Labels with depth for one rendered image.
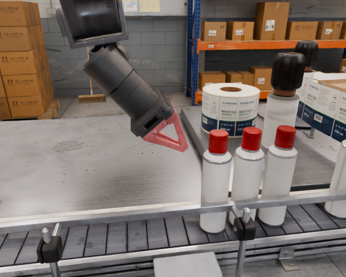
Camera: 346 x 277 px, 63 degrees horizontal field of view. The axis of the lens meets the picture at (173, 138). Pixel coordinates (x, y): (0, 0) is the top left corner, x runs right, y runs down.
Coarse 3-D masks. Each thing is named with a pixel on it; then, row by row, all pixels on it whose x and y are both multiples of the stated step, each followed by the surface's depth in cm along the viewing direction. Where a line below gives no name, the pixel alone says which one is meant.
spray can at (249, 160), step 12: (252, 132) 48; (252, 144) 49; (240, 156) 50; (252, 156) 49; (240, 168) 51; (252, 168) 50; (240, 180) 52; (252, 180) 51; (240, 192) 52; (252, 192) 52; (252, 216) 55
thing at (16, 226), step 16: (336, 192) 53; (160, 208) 49; (176, 208) 49; (192, 208) 49; (208, 208) 49; (224, 208) 50; (240, 208) 50; (256, 208) 51; (0, 224) 45; (16, 224) 45; (32, 224) 45; (48, 224) 46; (64, 224) 46; (80, 224) 47
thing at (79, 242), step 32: (96, 224) 57; (128, 224) 57; (160, 224) 57; (192, 224) 57; (256, 224) 57; (288, 224) 57; (320, 224) 57; (0, 256) 50; (32, 256) 50; (64, 256) 50; (96, 256) 50
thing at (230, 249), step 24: (264, 240) 53; (288, 240) 54; (312, 240) 55; (336, 240) 56; (24, 264) 48; (48, 264) 48; (72, 264) 48; (96, 264) 49; (120, 264) 51; (144, 264) 51
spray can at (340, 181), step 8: (344, 144) 54; (344, 152) 54; (344, 160) 54; (336, 168) 57; (344, 168) 55; (336, 176) 57; (344, 176) 55; (336, 184) 57; (344, 184) 56; (344, 200) 57; (328, 208) 60; (336, 208) 58; (344, 208) 57; (336, 216) 59; (344, 216) 58
